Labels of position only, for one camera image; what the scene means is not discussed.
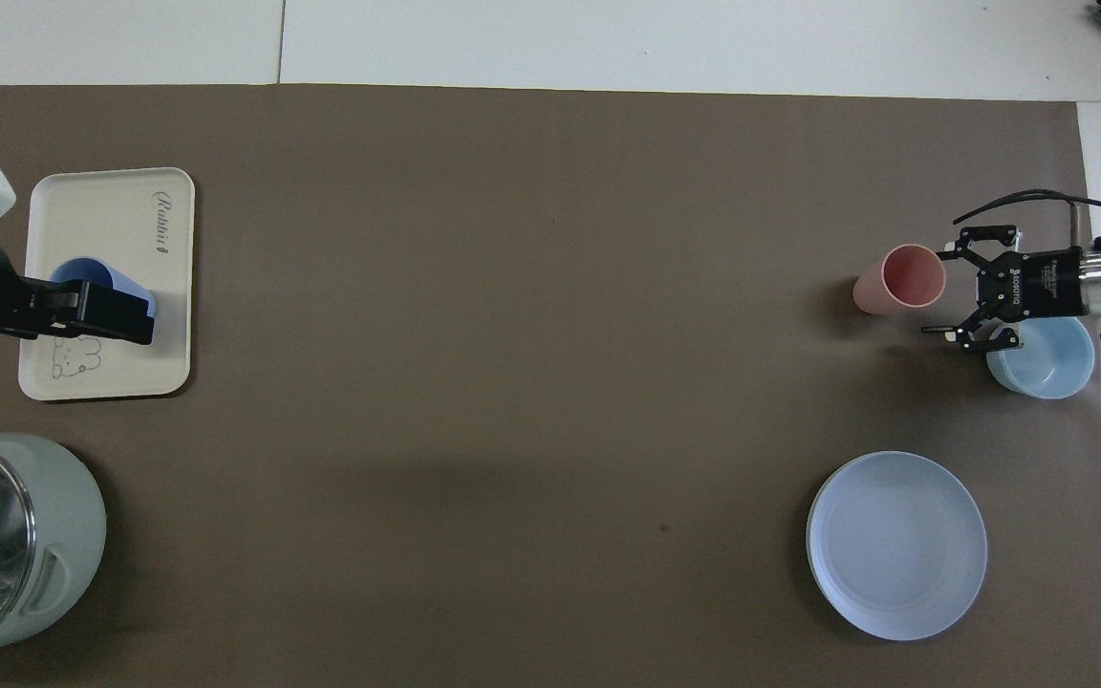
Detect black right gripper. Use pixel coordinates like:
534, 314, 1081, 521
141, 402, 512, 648
921, 226, 1089, 353

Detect blue cup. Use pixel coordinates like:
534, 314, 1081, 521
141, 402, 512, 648
51, 258, 159, 326

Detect pink cup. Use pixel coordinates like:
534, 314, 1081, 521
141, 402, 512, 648
853, 245, 947, 316

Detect cream rabbit print tray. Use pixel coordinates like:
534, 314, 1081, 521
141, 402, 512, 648
18, 167, 196, 402

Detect light blue bowl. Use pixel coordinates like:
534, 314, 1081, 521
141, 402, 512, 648
985, 317, 1096, 400

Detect mint green electric pot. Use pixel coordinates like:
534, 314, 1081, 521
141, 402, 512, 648
0, 435, 108, 668

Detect pale blue plate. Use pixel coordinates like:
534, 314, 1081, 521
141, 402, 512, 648
806, 451, 989, 642

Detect brown table mat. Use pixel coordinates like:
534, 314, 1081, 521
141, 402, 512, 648
0, 84, 1101, 688

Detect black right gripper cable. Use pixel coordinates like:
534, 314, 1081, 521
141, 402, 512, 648
952, 189, 1101, 251

